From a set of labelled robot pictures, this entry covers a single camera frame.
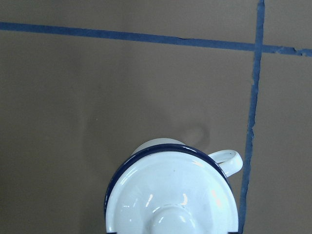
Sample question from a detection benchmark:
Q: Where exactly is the white enamel cup blue rim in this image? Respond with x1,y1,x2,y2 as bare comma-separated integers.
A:
104,137,243,234

